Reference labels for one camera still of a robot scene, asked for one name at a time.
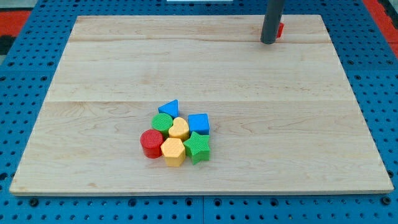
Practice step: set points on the grey cylindrical robot arm rod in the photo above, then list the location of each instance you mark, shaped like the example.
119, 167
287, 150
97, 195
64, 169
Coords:
271, 22

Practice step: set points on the green star block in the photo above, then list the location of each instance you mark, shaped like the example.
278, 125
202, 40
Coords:
197, 147

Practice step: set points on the blue cube block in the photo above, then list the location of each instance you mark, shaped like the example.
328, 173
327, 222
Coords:
199, 123

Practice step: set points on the yellow heart block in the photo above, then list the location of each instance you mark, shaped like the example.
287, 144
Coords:
179, 129

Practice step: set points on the blue triangle block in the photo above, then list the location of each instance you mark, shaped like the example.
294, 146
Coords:
171, 108

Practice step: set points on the green cylinder block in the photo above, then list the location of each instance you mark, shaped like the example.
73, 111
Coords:
162, 122

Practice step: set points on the yellow hexagon block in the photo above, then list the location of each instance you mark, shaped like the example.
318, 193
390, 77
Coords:
173, 151

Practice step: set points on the red cylinder block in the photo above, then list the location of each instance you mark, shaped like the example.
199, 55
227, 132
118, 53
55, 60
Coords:
151, 141

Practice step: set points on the light wooden board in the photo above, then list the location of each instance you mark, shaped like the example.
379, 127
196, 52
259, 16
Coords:
283, 117

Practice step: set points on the red block behind rod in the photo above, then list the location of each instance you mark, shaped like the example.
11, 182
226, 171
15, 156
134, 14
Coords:
280, 30

